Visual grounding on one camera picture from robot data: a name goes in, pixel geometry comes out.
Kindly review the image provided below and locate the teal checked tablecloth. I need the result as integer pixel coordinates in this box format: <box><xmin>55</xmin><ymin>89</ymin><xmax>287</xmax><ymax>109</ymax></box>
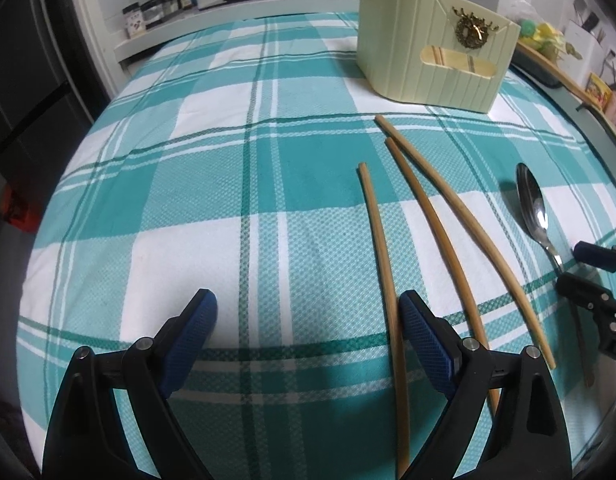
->
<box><xmin>15</xmin><ymin>10</ymin><xmax>616</xmax><ymax>480</ymax></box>

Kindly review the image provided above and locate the yellow printed container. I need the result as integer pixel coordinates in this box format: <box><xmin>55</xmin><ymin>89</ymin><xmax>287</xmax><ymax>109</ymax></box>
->
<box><xmin>585</xmin><ymin>72</ymin><xmax>614</xmax><ymax>109</ymax></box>

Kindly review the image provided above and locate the red stool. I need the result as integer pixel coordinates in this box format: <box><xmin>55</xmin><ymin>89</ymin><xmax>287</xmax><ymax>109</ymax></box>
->
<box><xmin>2</xmin><ymin>185</ymin><xmax>45</xmax><ymax>234</ymax></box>

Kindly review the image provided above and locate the cream plastic utensil holder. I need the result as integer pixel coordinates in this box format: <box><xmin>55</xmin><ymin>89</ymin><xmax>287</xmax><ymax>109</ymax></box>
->
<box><xmin>356</xmin><ymin>0</ymin><xmax>521</xmax><ymax>114</ymax></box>

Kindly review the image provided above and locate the white-label spice jar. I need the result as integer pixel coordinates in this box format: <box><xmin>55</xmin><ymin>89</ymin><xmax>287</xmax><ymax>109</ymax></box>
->
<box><xmin>122</xmin><ymin>2</ymin><xmax>145</xmax><ymax>39</ymax></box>

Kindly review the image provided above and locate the dark grey refrigerator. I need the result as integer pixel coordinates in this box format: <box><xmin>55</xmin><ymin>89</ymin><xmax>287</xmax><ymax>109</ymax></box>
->
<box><xmin>0</xmin><ymin>0</ymin><xmax>96</xmax><ymax>196</ymax></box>

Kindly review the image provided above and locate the wooden chopstick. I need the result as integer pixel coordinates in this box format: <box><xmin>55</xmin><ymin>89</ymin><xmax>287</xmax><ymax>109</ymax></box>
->
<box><xmin>375</xmin><ymin>114</ymin><xmax>557</xmax><ymax>371</ymax></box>
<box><xmin>384</xmin><ymin>138</ymin><xmax>502</xmax><ymax>414</ymax></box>
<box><xmin>357</xmin><ymin>162</ymin><xmax>413</xmax><ymax>466</ymax></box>

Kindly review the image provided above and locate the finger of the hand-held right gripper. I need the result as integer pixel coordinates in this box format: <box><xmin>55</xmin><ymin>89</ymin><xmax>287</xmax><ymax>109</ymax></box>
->
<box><xmin>557</xmin><ymin>273</ymin><xmax>611</xmax><ymax>311</ymax></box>
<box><xmin>574</xmin><ymin>240</ymin><xmax>616</xmax><ymax>274</ymax></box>

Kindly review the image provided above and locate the clear spice jar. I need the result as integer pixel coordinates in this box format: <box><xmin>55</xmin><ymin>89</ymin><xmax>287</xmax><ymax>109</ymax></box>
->
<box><xmin>141</xmin><ymin>0</ymin><xmax>162</xmax><ymax>29</ymax></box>

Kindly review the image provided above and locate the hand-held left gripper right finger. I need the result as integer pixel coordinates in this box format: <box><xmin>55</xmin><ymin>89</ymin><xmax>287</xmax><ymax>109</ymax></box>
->
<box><xmin>398</xmin><ymin>292</ymin><xmax>583</xmax><ymax>480</ymax></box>

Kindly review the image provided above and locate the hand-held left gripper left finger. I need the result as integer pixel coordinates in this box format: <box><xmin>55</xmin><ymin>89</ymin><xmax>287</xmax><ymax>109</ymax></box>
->
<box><xmin>40</xmin><ymin>288</ymin><xmax>219</xmax><ymax>480</ymax></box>

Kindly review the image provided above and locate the wooden cutting board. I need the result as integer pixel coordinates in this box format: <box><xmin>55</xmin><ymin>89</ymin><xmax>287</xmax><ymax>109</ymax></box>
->
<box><xmin>516</xmin><ymin>40</ymin><xmax>596</xmax><ymax>107</ymax></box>

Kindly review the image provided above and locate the plastic bag of yellow items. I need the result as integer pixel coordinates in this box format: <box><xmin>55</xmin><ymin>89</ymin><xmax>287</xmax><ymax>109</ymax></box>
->
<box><xmin>508</xmin><ymin>0</ymin><xmax>569</xmax><ymax>57</ymax></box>

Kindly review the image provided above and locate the large steel spoon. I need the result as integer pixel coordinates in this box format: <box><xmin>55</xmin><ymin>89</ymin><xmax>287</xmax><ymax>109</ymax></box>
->
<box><xmin>516</xmin><ymin>162</ymin><xmax>594</xmax><ymax>389</ymax></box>

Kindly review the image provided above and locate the white knife block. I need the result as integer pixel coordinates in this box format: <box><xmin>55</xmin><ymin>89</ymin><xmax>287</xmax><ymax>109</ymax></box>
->
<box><xmin>562</xmin><ymin>20</ymin><xmax>609</xmax><ymax>78</ymax></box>

